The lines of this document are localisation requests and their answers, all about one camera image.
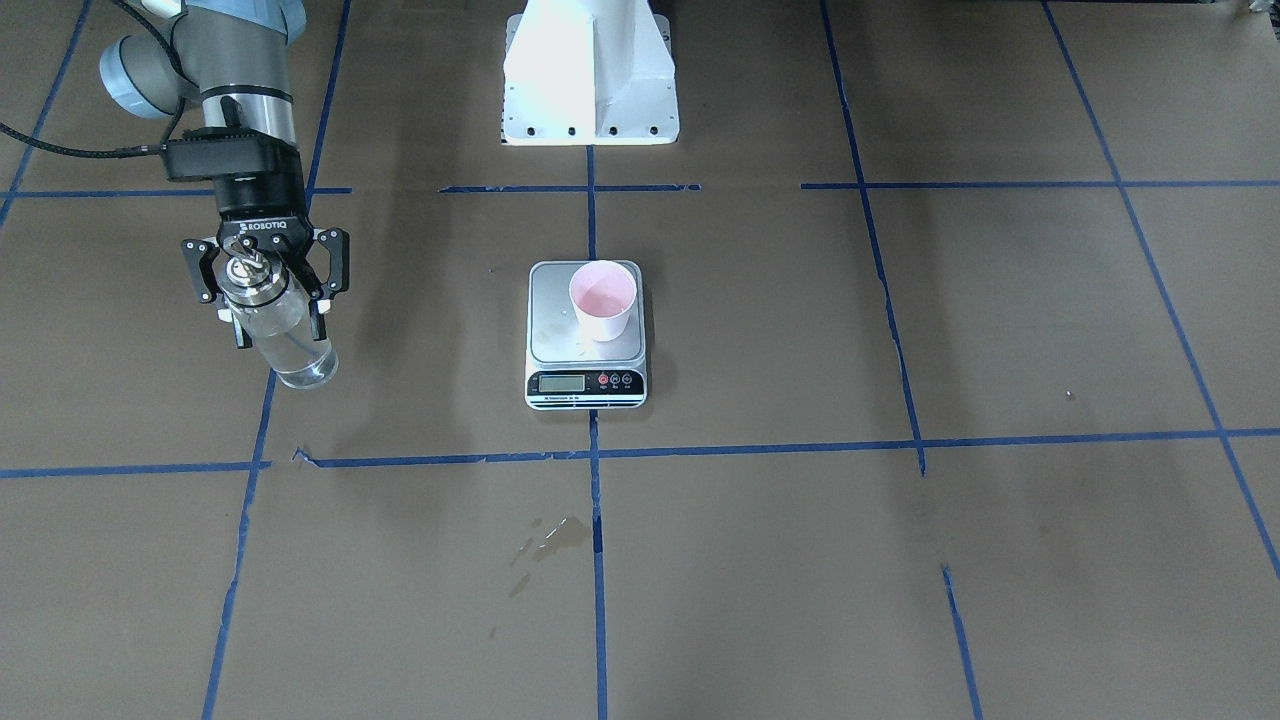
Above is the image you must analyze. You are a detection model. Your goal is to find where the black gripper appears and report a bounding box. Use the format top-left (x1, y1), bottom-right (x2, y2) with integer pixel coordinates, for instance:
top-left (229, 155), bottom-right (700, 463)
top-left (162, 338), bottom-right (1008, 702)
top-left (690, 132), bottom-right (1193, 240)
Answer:
top-left (180, 165), bottom-right (351, 348)

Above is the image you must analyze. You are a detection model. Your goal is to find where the clear glass sauce bottle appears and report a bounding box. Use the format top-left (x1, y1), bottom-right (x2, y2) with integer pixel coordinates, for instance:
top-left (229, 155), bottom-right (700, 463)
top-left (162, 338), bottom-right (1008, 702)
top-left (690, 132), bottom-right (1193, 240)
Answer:
top-left (216, 254), bottom-right (339, 389)

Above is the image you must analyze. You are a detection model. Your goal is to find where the pink paper cup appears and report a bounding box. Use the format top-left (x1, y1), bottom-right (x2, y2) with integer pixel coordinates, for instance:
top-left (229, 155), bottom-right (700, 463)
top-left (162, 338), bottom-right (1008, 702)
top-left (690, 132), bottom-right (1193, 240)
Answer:
top-left (568, 260), bottom-right (640, 342)

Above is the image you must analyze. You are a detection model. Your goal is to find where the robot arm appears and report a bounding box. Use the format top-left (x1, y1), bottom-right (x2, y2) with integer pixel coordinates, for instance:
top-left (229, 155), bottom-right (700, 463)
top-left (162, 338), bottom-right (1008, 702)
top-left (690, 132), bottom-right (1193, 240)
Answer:
top-left (99, 1), bottom-right (349, 375)

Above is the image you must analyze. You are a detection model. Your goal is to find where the digital kitchen scale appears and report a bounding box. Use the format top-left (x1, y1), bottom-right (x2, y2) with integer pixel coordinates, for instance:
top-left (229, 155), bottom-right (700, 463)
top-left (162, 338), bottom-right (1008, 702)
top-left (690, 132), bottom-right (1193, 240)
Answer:
top-left (524, 260), bottom-right (649, 411)

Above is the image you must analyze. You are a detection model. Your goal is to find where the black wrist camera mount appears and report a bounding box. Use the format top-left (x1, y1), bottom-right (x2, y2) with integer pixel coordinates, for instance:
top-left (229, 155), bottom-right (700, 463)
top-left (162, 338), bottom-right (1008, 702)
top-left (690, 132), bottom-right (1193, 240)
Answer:
top-left (160, 127), bottom-right (298, 182)

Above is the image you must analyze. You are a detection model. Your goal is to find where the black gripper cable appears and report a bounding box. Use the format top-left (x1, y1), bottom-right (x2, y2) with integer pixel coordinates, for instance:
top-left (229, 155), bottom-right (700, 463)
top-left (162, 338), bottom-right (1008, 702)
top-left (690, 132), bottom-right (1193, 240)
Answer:
top-left (0, 0), bottom-right (201, 161)

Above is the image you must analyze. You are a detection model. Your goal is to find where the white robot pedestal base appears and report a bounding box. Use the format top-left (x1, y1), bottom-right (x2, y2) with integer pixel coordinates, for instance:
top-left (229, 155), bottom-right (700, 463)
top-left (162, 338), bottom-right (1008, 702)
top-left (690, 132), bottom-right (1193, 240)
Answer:
top-left (500, 1), bottom-right (681, 147)

